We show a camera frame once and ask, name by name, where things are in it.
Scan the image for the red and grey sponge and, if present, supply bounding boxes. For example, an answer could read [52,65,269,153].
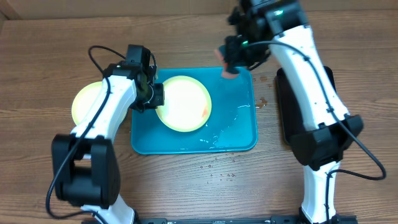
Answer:
[214,45,239,80]

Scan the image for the yellow-green plate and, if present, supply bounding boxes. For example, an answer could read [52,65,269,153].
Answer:
[155,75,212,133]
[71,81,129,126]

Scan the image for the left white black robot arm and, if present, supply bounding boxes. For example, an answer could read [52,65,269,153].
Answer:
[45,45,164,223]

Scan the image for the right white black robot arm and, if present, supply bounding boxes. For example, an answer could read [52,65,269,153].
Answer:
[220,1,363,223]

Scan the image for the teal plastic serving tray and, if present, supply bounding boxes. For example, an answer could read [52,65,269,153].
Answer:
[131,67,258,154]

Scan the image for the black rectangular water tray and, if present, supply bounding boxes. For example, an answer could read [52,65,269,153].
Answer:
[275,68,338,151]

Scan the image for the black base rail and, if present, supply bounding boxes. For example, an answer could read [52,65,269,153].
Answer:
[133,214,358,224]

